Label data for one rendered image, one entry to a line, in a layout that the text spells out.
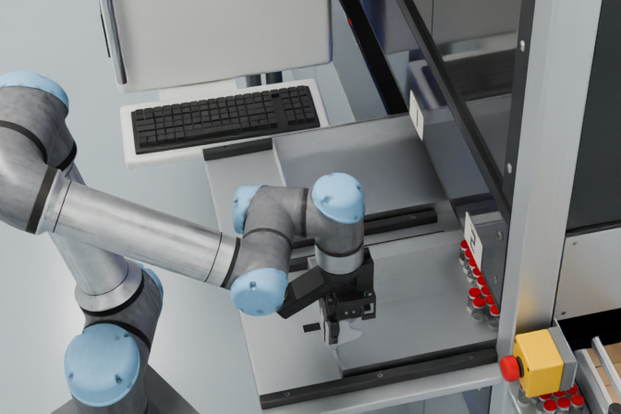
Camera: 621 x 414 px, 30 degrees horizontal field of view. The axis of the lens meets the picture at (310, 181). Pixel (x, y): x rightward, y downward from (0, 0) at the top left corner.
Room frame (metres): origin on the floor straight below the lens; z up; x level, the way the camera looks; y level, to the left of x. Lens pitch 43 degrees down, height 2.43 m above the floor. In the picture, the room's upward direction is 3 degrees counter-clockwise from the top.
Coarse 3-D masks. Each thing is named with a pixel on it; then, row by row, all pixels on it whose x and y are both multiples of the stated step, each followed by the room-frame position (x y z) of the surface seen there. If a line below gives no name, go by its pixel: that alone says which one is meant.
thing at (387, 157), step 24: (384, 120) 1.80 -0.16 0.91; (408, 120) 1.81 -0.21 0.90; (288, 144) 1.76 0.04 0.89; (312, 144) 1.77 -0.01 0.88; (336, 144) 1.77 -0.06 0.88; (360, 144) 1.76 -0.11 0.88; (384, 144) 1.76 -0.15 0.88; (408, 144) 1.76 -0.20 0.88; (288, 168) 1.70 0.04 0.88; (312, 168) 1.70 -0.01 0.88; (336, 168) 1.70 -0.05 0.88; (360, 168) 1.69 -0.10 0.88; (384, 168) 1.69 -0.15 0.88; (408, 168) 1.69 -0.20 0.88; (432, 168) 1.68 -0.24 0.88; (384, 192) 1.62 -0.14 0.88; (408, 192) 1.62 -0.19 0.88; (432, 192) 1.61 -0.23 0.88; (384, 216) 1.54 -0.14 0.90
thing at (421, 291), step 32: (384, 256) 1.45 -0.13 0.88; (416, 256) 1.45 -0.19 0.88; (448, 256) 1.44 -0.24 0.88; (384, 288) 1.37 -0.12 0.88; (416, 288) 1.37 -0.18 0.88; (448, 288) 1.37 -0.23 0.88; (384, 320) 1.30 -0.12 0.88; (416, 320) 1.30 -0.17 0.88; (448, 320) 1.29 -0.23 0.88; (352, 352) 1.23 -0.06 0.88; (384, 352) 1.23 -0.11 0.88; (416, 352) 1.23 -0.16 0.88; (448, 352) 1.21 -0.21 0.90
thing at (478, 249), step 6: (468, 216) 1.38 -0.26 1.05; (468, 222) 1.38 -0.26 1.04; (468, 228) 1.37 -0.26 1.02; (474, 228) 1.35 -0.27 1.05; (468, 234) 1.37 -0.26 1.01; (474, 234) 1.34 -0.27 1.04; (468, 240) 1.37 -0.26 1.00; (480, 240) 1.32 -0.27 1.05; (480, 246) 1.31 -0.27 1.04; (474, 252) 1.34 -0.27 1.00; (480, 252) 1.31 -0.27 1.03; (474, 258) 1.33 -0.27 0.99; (480, 258) 1.31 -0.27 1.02; (480, 264) 1.31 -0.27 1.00; (480, 270) 1.31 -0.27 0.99
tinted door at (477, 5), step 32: (448, 0) 1.56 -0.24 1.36; (480, 0) 1.43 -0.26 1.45; (512, 0) 1.31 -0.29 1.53; (448, 32) 1.56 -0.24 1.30; (480, 32) 1.42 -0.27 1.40; (512, 32) 1.30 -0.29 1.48; (448, 64) 1.55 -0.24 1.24; (480, 64) 1.41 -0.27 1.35; (512, 64) 1.28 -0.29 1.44; (480, 96) 1.40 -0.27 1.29; (480, 128) 1.39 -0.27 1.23
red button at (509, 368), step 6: (504, 360) 1.10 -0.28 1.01; (510, 360) 1.10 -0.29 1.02; (516, 360) 1.10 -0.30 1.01; (504, 366) 1.09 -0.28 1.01; (510, 366) 1.09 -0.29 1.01; (516, 366) 1.09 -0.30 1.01; (504, 372) 1.09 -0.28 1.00; (510, 372) 1.08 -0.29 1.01; (516, 372) 1.08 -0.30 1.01; (504, 378) 1.09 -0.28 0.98; (510, 378) 1.08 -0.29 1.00; (516, 378) 1.08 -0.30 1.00
